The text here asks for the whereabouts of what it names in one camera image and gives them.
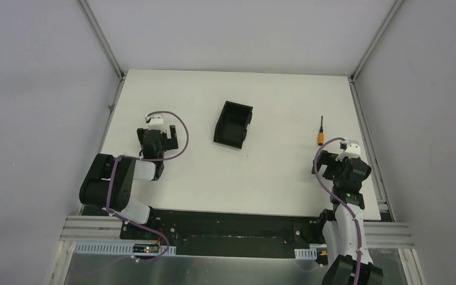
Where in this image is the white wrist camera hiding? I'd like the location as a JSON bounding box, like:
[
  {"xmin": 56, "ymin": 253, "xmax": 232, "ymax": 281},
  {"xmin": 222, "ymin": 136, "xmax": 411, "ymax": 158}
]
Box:
[
  {"xmin": 335, "ymin": 140, "xmax": 361, "ymax": 162},
  {"xmin": 145, "ymin": 113, "xmax": 164, "ymax": 126}
]

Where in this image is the aluminium frame left post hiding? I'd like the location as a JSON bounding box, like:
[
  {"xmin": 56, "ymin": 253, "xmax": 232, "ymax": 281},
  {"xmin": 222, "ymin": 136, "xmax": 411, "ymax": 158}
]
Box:
[{"xmin": 77, "ymin": 0, "xmax": 125, "ymax": 81}]

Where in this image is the black plastic bin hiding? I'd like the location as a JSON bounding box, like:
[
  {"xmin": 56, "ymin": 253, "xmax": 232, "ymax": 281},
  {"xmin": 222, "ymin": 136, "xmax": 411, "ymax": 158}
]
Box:
[{"xmin": 213, "ymin": 101, "xmax": 253, "ymax": 149}]

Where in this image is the orange-handled black screwdriver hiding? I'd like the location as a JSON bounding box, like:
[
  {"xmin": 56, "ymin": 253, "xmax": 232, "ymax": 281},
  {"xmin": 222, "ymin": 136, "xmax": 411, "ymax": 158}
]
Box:
[{"xmin": 317, "ymin": 116, "xmax": 324, "ymax": 146}]

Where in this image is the aluminium frame front rail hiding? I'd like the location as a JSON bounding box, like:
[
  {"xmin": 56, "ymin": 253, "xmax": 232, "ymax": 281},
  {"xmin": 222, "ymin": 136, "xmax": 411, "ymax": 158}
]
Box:
[{"xmin": 60, "ymin": 216, "xmax": 415, "ymax": 249}]

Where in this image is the aluminium frame right post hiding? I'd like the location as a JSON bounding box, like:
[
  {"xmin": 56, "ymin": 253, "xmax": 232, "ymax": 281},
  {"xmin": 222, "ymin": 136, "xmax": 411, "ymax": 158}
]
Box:
[{"xmin": 350, "ymin": 0, "xmax": 405, "ymax": 82}]

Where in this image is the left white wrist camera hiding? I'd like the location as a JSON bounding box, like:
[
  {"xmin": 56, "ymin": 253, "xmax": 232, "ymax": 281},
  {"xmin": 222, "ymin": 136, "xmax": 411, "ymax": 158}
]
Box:
[{"xmin": 145, "ymin": 113, "xmax": 164, "ymax": 126}]

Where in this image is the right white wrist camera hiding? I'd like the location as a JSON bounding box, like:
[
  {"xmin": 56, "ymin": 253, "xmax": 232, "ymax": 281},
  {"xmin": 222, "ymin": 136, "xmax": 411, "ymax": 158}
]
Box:
[{"xmin": 335, "ymin": 140, "xmax": 361, "ymax": 162}]

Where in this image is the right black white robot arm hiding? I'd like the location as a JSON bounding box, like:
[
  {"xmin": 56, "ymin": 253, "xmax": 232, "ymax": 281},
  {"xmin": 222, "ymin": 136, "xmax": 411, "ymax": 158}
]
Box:
[{"xmin": 312, "ymin": 150, "xmax": 384, "ymax": 284}]

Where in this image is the white slotted cable duct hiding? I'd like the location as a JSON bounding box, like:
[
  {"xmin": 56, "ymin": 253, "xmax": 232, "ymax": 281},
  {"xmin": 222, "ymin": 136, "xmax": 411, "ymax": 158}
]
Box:
[{"xmin": 74, "ymin": 242, "xmax": 176, "ymax": 257}]

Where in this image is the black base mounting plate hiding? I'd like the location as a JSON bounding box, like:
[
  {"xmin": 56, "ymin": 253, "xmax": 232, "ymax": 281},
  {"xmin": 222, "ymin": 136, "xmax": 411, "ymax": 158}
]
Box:
[{"xmin": 119, "ymin": 209, "xmax": 325, "ymax": 258}]

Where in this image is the small green-lit circuit board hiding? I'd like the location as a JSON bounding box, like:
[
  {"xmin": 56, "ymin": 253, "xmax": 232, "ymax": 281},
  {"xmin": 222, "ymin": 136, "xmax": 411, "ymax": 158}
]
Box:
[{"xmin": 132, "ymin": 243, "xmax": 160, "ymax": 254}]

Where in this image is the aluminium frame post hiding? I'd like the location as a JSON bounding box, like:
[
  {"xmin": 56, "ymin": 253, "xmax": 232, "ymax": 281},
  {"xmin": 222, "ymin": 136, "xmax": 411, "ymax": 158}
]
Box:
[
  {"xmin": 350, "ymin": 0, "xmax": 405, "ymax": 82},
  {"xmin": 77, "ymin": 0, "xmax": 125, "ymax": 81}
]

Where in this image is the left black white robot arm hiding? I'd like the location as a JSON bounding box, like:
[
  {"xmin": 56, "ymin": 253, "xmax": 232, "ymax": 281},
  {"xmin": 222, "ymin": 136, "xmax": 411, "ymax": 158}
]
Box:
[{"xmin": 79, "ymin": 125, "xmax": 178, "ymax": 224}]

